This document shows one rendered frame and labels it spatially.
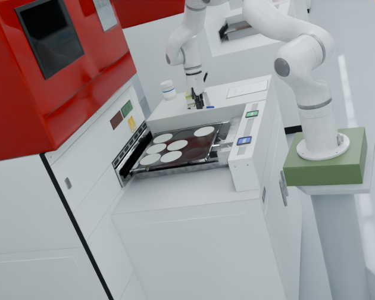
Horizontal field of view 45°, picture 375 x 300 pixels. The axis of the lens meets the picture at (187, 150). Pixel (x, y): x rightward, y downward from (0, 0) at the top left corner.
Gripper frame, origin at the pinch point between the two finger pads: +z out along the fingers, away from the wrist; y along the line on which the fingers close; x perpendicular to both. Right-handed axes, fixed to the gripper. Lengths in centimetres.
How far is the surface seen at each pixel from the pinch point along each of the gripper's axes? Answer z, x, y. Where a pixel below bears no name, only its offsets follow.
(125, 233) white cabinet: 37, -18, 55
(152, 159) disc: 16.1, -15.3, 27.4
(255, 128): 6.3, 31.5, 18.1
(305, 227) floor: 96, 30, -49
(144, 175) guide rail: 23.0, -20.2, 29.1
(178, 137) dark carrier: 13.9, -11.1, 6.8
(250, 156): 8, 36, 42
